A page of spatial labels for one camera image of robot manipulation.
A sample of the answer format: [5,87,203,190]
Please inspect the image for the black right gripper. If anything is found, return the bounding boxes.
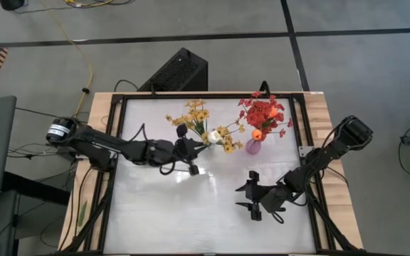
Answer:
[235,170,295,223]

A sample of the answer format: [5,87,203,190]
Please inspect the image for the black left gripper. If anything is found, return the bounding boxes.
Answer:
[144,123,209,177]

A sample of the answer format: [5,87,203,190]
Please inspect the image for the white artificial tulip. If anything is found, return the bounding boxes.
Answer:
[207,130,222,144]

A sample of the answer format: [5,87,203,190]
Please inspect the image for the small yellow flower bunch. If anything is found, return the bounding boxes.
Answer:
[164,99,211,142]

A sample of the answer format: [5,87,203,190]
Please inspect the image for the large yellow flower bunch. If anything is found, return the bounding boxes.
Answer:
[200,120,246,154]

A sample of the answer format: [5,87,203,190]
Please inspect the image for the purple glass vase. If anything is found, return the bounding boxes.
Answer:
[244,137,262,156]

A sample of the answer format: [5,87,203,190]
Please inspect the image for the black computer tower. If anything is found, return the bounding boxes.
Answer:
[137,47,209,92]

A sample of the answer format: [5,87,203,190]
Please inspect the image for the white glossy table sheet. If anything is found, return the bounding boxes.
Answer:
[103,97,316,254]

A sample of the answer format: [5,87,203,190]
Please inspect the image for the loose green leaf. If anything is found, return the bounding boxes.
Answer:
[78,201,88,228]

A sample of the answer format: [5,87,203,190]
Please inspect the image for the black round floor object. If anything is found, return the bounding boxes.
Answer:
[0,0,26,11]

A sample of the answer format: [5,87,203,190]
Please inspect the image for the black aluminium table frame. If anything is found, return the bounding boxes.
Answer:
[61,91,361,256]

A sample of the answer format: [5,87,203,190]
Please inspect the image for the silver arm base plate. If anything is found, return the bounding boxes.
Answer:
[298,144,315,158]

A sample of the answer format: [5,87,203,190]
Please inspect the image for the yellow floor cable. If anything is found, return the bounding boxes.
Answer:
[39,0,114,134]

